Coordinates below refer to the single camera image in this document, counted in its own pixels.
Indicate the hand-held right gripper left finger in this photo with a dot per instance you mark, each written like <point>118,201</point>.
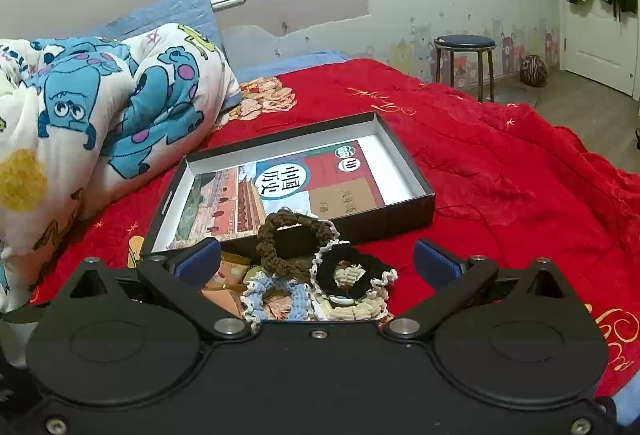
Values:
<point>197,261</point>

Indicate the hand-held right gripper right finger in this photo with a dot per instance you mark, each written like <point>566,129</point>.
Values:
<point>436,261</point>

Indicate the black shallow cardboard box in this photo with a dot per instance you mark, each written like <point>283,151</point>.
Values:
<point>400,215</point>

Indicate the brown crochet scrunchie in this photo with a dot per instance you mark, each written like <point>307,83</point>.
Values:
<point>263,245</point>

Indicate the black scrunchie with white trim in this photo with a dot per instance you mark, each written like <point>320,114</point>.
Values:
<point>361,260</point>

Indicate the beige crochet scrunchie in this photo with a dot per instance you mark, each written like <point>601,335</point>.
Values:
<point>355,312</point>

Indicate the blue and white scrunchie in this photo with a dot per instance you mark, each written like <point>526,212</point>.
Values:
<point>301,300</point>

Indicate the red blanket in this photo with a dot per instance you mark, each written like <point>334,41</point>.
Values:
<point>500,165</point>

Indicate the picture cover book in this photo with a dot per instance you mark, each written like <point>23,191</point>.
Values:
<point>280,180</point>

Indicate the cartoon monster print quilt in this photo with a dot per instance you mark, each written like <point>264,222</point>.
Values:
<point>100,115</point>

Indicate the light blue bedsheet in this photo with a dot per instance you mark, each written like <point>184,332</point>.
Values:
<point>280,65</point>

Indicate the striped ball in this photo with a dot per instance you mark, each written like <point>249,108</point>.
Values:
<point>534,71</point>

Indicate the round blue-topped stool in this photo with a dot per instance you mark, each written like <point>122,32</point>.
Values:
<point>464,42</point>

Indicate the blue pillow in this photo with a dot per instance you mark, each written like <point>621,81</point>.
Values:
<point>165,10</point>

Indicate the white door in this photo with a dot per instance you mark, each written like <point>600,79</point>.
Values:
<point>595,40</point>

